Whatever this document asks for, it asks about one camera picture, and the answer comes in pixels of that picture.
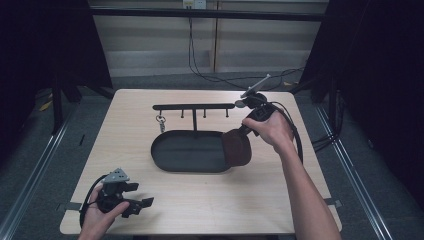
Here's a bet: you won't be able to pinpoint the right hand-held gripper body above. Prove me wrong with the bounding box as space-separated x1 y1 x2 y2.
234 73 278 123

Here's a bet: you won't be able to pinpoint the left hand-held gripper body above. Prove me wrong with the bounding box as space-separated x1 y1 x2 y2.
96 167 134 214

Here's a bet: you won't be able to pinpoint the brown leather case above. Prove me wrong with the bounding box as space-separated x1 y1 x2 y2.
221 128 253 168

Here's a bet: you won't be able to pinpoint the black key rack with tray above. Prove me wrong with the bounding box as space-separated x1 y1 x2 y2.
150 103 236 174

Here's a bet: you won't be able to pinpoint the silver keychain with ring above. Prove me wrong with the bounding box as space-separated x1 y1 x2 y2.
155 114 167 135

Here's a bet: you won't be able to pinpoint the person's right hand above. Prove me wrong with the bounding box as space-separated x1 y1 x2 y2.
242 111 297 156

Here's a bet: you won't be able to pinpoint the person's left hand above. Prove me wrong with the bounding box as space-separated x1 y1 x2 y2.
81 184 131 236

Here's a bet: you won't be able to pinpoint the black metal stand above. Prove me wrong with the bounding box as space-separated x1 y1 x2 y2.
50 74 65 136
327 74 338 136

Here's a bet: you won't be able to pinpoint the yellow scrap on floor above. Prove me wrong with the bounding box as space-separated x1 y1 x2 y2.
38 99 54 112

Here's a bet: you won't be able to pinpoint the black curtain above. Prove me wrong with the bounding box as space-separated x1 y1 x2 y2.
0 0 114 161
289 0 424 208

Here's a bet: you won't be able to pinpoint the left hand-held gripper cable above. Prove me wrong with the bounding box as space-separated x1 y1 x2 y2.
78 173 109 228

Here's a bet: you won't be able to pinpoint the hand-held gripper cable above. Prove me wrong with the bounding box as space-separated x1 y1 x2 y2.
256 94 304 165
78 173 109 228

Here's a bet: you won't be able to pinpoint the right hand-held gripper cable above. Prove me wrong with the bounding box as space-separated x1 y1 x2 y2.
256 94 304 165

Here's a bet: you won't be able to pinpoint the black floor cables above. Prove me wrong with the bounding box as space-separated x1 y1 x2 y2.
310 132 342 153

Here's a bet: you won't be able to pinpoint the metal floor rail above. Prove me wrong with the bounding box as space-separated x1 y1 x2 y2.
314 105 396 240
0 106 78 240

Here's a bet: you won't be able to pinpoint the black wall cable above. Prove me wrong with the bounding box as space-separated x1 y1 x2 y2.
187 16 305 92

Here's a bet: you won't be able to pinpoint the black horizontal frame bar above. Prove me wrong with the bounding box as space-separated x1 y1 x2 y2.
89 7 330 23

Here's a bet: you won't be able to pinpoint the white wall outlet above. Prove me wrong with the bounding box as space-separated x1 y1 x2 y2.
182 0 208 10

